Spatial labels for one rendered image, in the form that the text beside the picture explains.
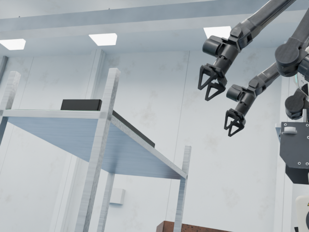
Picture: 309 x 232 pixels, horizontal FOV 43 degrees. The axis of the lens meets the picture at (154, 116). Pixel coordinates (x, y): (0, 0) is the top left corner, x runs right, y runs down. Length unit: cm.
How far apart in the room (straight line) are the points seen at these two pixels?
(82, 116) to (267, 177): 726
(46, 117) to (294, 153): 84
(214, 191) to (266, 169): 116
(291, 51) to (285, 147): 32
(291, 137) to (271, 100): 750
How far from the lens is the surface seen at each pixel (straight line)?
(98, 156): 119
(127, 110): 970
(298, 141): 138
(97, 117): 124
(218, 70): 137
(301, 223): 135
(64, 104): 156
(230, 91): 184
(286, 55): 136
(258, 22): 147
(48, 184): 1019
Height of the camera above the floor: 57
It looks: 19 degrees up
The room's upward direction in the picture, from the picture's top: 9 degrees clockwise
